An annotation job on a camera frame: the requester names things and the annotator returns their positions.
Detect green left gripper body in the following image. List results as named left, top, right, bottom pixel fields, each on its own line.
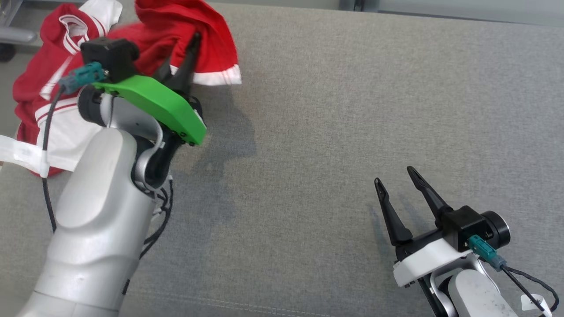
left=93, top=74, right=208, bottom=147

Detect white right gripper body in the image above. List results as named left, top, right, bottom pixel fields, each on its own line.
left=392, top=228, right=481, bottom=288

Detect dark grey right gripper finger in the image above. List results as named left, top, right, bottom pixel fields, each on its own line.
left=406, top=166, right=453, bottom=228
left=374, top=177, right=414, bottom=247

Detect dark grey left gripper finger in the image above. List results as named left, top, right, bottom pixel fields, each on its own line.
left=173, top=32, right=203, bottom=95
left=153, top=56, right=178, bottom=85

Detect red Bulls 23 shorts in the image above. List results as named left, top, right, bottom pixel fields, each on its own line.
left=108, top=0, right=243, bottom=86

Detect red shirt with white sleeves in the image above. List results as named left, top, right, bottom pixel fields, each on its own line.
left=12, top=0, right=124, bottom=177

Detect black right cable teal plug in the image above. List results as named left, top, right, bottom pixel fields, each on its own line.
left=467, top=234, right=560, bottom=317

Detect black cable teal plug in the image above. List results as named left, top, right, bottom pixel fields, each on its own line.
left=41, top=62, right=107, bottom=234
left=467, top=234, right=560, bottom=317

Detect black left cable teal plug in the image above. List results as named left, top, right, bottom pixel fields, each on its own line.
left=41, top=62, right=107, bottom=234

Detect white paper cable tag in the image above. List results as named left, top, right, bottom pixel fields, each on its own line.
left=520, top=293, right=551, bottom=314

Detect thin black arm cables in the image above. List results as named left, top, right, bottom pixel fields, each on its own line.
left=139, top=176, right=175, bottom=260

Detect white fabric cable strap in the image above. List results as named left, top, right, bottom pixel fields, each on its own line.
left=0, top=134, right=51, bottom=179

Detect grey metal frame leg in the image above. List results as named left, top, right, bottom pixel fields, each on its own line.
left=0, top=0, right=39, bottom=44

